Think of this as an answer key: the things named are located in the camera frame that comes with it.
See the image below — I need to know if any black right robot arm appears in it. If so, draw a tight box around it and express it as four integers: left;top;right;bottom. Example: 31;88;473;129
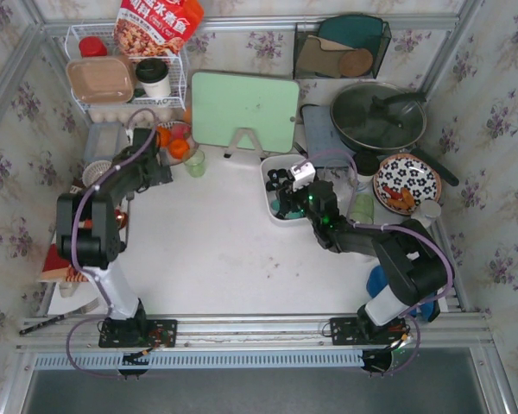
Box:
275;180;453;346

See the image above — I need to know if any white coffee cup black lid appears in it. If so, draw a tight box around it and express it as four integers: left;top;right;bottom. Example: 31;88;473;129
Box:
136;58;171;98

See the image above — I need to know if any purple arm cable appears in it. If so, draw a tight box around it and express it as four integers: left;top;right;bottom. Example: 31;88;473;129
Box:
293;148;457;379
65;108;160;380

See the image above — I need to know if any white wire rack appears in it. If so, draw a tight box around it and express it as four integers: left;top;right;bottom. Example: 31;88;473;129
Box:
64;23;189;112

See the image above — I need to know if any clear lidded container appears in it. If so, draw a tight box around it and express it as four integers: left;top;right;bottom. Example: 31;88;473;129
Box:
83;122;129;163

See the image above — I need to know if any red jar lid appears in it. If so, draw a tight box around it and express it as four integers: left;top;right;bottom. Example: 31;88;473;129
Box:
79;36;108;58

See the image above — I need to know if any egg carton tray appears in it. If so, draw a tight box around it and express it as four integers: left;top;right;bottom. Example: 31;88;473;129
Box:
87;107;185;128

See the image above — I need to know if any white bottle blue label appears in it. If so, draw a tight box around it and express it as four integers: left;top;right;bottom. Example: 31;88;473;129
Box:
414;199;441;229

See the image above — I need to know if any round cork coaster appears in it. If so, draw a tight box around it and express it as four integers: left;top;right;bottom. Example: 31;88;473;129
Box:
338;48;374;78

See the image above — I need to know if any white storage basket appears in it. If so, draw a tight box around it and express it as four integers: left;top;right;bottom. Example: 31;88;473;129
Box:
260;154;316;227

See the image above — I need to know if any green translucent cup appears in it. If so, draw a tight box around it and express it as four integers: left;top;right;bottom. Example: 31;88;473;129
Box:
182;148;205;178

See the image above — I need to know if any brown square container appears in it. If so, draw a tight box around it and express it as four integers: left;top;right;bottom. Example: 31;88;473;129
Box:
66;55;136;104

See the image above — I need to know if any floral patterned plate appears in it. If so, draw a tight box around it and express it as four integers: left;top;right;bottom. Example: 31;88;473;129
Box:
372;154;442;216

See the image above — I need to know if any red snack bag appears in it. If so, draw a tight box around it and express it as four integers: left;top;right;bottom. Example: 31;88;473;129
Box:
113;0;205;57

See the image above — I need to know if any grey blue rectangular tray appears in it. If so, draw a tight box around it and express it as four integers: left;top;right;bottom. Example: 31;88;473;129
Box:
300;104;354;168

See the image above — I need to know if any black frying pan with lid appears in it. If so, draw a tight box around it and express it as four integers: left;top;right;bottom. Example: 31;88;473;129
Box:
330;82;459;187

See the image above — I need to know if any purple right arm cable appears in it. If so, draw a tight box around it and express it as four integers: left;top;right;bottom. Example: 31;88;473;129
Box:
293;148;457;379

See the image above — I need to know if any pink fruit plate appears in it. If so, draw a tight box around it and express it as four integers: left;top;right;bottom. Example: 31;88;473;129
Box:
156;121;199;166

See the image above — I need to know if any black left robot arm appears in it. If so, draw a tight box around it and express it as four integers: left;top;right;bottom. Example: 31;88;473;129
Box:
55;128;172;348

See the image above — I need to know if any green cutting board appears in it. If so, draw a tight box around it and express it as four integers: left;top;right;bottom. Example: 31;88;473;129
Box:
191;72;300;154

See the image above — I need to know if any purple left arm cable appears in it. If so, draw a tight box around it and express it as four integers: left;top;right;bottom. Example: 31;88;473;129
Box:
65;108;160;380

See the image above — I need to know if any green cup right side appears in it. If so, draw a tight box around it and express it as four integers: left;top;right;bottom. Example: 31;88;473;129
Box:
348;193;374;224

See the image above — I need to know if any white round strainer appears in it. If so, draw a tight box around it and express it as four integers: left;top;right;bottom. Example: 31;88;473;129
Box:
82;160;111;187

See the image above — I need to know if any striped red cloth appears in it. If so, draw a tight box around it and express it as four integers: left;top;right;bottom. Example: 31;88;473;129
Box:
39;180;92;284

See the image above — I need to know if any black mesh organizer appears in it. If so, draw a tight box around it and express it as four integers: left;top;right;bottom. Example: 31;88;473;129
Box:
293;14;392;79

